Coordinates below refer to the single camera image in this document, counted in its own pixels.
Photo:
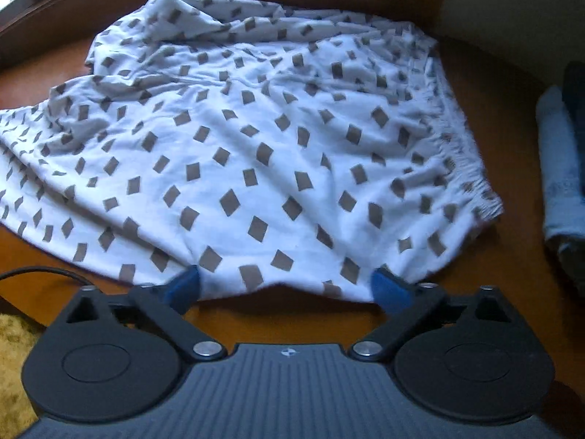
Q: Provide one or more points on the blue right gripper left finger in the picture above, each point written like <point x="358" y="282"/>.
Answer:
<point x="165" y="305"/>

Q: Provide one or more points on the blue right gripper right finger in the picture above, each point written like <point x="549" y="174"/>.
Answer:
<point x="408" y="307"/>

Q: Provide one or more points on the white patterned pyjama pants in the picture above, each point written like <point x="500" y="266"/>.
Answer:
<point x="264" y="144"/>

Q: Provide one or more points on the yellow fuzzy rug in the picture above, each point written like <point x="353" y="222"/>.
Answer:
<point x="18" y="336"/>

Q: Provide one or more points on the rolled light blue towel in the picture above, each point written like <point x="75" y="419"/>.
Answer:
<point x="563" y="226"/>

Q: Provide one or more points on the dark navy folded garment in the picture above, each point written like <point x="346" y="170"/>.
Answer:
<point x="573" y="92"/>

